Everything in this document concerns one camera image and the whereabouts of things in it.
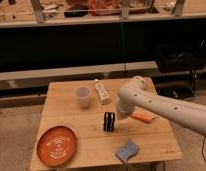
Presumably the black and white eraser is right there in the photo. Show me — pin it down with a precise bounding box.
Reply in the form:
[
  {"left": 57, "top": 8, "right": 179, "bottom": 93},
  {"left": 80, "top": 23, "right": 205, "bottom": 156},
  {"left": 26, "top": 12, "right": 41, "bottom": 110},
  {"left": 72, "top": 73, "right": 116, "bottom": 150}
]
[{"left": 103, "top": 112, "right": 115, "bottom": 132}]

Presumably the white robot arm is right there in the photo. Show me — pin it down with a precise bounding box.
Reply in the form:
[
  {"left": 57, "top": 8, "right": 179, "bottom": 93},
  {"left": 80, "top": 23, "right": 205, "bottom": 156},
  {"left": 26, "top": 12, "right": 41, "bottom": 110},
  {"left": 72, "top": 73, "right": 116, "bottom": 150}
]
[{"left": 116, "top": 76, "right": 206, "bottom": 137}]

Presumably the white glue bottle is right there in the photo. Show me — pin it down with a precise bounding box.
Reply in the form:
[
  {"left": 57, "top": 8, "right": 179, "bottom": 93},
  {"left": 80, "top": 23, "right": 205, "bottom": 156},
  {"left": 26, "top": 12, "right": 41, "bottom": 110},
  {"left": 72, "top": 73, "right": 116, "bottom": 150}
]
[{"left": 94, "top": 79, "right": 110, "bottom": 105}]

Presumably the orange toy carrot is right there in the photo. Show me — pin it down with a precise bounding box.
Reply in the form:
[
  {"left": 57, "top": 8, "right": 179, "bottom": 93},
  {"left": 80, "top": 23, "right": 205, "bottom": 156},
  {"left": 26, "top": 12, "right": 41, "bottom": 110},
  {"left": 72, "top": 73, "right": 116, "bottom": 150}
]
[{"left": 131, "top": 114, "right": 156, "bottom": 123}]

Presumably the blue sponge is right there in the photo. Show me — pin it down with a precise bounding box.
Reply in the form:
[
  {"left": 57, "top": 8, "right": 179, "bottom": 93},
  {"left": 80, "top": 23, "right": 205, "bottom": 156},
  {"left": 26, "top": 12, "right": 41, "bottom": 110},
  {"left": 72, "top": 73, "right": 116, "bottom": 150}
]
[{"left": 115, "top": 140, "right": 140, "bottom": 163}]

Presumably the wooden table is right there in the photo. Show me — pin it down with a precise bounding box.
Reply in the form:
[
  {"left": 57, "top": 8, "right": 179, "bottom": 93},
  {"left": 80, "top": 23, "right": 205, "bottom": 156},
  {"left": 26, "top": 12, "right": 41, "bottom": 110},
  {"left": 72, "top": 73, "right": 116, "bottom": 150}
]
[{"left": 37, "top": 79, "right": 182, "bottom": 169}]

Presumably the clear plastic cup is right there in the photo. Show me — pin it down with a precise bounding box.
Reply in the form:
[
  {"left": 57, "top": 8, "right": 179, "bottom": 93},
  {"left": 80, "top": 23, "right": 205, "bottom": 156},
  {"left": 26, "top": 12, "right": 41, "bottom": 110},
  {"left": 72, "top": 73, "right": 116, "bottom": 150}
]
[{"left": 74, "top": 86, "right": 91, "bottom": 108}]

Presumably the orange plate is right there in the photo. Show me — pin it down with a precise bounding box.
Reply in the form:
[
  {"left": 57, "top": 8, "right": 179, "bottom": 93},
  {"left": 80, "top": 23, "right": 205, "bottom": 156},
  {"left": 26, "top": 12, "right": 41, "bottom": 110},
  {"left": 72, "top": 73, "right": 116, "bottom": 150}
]
[{"left": 37, "top": 126, "right": 77, "bottom": 167}]

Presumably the black cable on floor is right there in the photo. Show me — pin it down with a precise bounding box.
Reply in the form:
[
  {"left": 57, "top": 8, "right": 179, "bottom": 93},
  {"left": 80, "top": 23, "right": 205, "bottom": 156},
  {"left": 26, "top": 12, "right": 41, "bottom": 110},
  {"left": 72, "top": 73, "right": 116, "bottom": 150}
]
[{"left": 201, "top": 134, "right": 206, "bottom": 168}]

